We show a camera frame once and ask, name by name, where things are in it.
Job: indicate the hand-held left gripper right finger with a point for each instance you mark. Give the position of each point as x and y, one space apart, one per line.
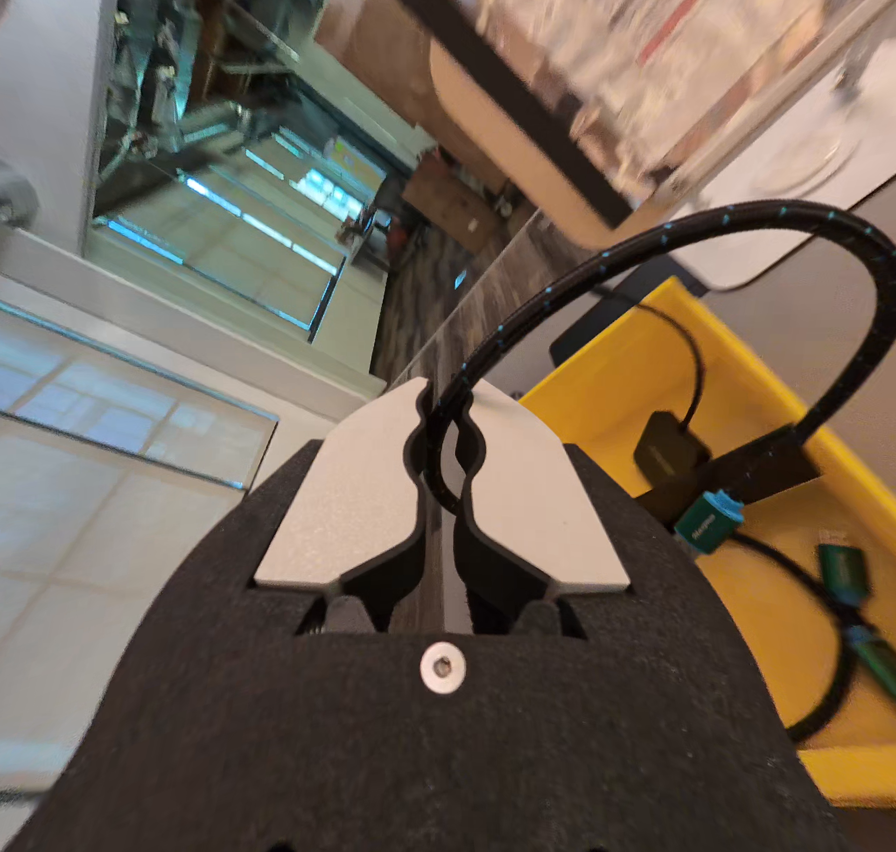
546 509

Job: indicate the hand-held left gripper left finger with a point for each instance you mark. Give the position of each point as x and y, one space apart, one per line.
343 502

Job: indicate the yellow plastic bin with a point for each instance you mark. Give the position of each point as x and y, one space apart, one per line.
602 404

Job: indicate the black bin divider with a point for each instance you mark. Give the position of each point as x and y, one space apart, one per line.
763 467

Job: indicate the dark sign board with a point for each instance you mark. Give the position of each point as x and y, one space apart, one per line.
490 82

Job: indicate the laminated instruction sheet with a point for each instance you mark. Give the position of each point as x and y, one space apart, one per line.
665 40

